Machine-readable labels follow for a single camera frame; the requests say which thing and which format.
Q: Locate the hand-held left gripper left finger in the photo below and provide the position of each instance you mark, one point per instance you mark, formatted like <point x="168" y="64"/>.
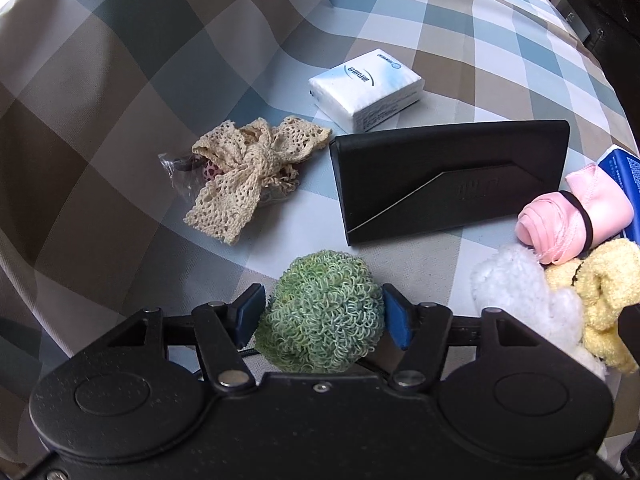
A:
<point x="250" y="310"/>

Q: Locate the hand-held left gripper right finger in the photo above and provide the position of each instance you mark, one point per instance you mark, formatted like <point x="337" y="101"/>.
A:
<point x="397" y="320"/>

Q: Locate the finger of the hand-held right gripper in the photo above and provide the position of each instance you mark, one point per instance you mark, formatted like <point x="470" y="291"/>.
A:
<point x="631" y="324"/>

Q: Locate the bright yellow knitted cloth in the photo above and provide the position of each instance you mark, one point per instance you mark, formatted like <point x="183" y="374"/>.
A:
<point x="607" y="295"/>

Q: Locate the green looped scrubber ball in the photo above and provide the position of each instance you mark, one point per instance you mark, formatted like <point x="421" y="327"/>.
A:
<point x="320" y="315"/>

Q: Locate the white fluffy plush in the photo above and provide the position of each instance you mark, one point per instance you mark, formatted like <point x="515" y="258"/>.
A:
<point x="530" y="300"/>

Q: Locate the pink cloth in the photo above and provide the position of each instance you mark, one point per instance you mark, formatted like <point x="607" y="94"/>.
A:
<point x="565" y="220"/>

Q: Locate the beige lace bow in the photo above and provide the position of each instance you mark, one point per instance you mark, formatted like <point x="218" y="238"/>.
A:
<point x="240" y="170"/>

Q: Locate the black glasses case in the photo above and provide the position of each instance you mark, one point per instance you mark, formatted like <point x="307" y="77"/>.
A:
<point x="450" y="180"/>

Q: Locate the blue tissue package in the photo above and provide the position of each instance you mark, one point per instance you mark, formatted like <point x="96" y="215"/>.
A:
<point x="625" y="170"/>

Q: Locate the white tissue pack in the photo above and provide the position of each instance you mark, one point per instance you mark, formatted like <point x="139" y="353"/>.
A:
<point x="365" y="90"/>

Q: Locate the checked bed sheet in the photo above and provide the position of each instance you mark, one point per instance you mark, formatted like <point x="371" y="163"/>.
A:
<point x="150" y="60"/>

